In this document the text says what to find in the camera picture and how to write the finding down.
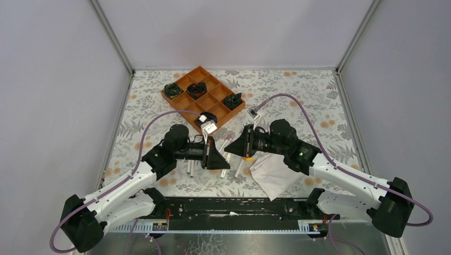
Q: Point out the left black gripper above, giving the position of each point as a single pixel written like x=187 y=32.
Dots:
x=206 y=152

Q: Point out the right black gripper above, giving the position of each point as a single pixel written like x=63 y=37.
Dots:
x=249 y=140

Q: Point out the white marker pen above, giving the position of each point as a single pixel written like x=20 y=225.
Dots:
x=239 y=169
x=188 y=167
x=224 y=144

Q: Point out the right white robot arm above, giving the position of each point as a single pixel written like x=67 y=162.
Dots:
x=386 y=204

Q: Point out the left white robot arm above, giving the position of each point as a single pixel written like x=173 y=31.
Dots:
x=85 y=220

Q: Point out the dark blue rolled tie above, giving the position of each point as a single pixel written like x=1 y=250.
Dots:
x=208 y=118

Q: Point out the white folded cloth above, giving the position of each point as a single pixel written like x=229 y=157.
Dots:
x=273 y=176

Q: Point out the green patterned rolled tie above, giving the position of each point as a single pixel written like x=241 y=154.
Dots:
x=172 y=90

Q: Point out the orange wooden compartment tray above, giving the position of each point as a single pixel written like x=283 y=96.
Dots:
x=209 y=102

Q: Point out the dark green rolled tie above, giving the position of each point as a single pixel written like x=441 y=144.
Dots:
x=232 y=101

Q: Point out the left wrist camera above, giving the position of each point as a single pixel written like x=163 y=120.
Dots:
x=207 y=127

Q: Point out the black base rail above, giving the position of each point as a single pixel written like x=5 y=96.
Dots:
x=240 y=214

